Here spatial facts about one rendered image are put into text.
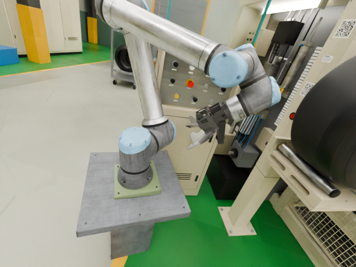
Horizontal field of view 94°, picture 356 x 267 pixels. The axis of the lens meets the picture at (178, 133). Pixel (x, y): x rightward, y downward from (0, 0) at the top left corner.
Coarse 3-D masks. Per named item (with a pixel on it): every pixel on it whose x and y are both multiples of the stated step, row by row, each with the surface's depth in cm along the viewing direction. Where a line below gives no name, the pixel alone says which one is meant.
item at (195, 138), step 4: (192, 132) 61; (200, 132) 63; (192, 136) 62; (196, 136) 62; (200, 136) 63; (192, 140) 62; (196, 140) 63; (192, 144) 64; (196, 144) 63; (200, 144) 64; (188, 148) 64
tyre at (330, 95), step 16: (352, 64) 62; (320, 80) 70; (336, 80) 63; (352, 80) 59; (320, 96) 66; (336, 96) 61; (352, 96) 56; (304, 112) 71; (320, 112) 65; (336, 112) 59; (352, 112) 55; (304, 128) 71; (320, 128) 64; (336, 128) 59; (352, 128) 55; (304, 144) 73; (320, 144) 65; (336, 144) 59; (352, 144) 56; (304, 160) 84; (320, 160) 67; (336, 160) 61; (352, 160) 58; (336, 176) 66; (352, 176) 63
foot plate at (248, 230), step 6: (222, 210) 158; (228, 210) 160; (222, 216) 153; (228, 222) 149; (228, 228) 144; (234, 228) 145; (240, 228) 146; (246, 228) 147; (252, 228) 149; (228, 234) 140; (234, 234) 140; (240, 234) 142; (246, 234) 143; (252, 234) 144
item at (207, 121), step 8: (216, 104) 62; (224, 104) 61; (200, 112) 64; (208, 112) 61; (216, 112) 60; (224, 112) 61; (200, 120) 61; (208, 120) 60; (216, 120) 63; (232, 120) 61; (200, 128) 63; (208, 128) 63; (216, 128) 63
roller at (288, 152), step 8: (280, 144) 97; (288, 152) 91; (296, 160) 86; (304, 168) 82; (312, 168) 80; (312, 176) 78; (320, 176) 75; (320, 184) 74; (328, 184) 72; (328, 192) 70; (336, 192) 69
